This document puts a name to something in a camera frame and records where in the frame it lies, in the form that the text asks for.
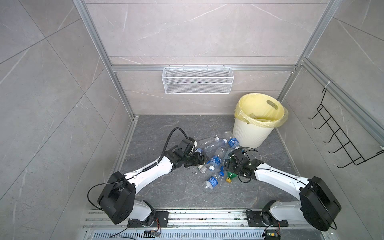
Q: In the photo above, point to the white bin with yellow bag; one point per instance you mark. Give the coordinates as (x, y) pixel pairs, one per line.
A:
(256, 115)

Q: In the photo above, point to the clear bottle blue label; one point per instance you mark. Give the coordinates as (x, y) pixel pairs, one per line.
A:
(231, 139)

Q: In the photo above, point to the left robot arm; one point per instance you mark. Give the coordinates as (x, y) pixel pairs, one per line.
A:
(118, 197)

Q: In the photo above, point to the black wire hook rack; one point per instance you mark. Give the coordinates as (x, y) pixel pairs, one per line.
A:
(355, 157)

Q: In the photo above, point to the clear bottle white cap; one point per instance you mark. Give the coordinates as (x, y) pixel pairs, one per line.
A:
(206, 142)

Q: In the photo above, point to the pocari sweat bottle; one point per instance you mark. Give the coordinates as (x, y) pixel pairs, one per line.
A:
(216, 160)

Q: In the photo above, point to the white label square bottle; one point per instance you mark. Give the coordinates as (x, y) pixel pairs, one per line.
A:
(202, 169)

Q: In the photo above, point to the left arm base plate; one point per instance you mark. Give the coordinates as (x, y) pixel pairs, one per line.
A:
(158, 218)

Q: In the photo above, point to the green sprite bottle right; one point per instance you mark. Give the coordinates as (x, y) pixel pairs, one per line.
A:
(230, 177)

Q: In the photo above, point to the pocari bottle white cap front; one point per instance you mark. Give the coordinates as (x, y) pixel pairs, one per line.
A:
(213, 181)

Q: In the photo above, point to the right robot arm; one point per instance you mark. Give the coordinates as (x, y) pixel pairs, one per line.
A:
(314, 204)

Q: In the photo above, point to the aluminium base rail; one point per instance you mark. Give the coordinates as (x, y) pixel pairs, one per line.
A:
(221, 224)

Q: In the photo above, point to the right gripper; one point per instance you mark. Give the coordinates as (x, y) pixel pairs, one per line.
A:
(230, 164)

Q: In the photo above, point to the small blue label bottle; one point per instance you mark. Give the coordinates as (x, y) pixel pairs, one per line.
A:
(200, 151)

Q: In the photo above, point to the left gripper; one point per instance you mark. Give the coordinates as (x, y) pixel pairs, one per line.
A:
(199, 160)

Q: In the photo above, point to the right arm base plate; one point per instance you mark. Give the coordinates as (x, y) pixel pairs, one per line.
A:
(258, 218)

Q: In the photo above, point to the white wire mesh basket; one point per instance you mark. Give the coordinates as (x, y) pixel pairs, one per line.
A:
(197, 80)

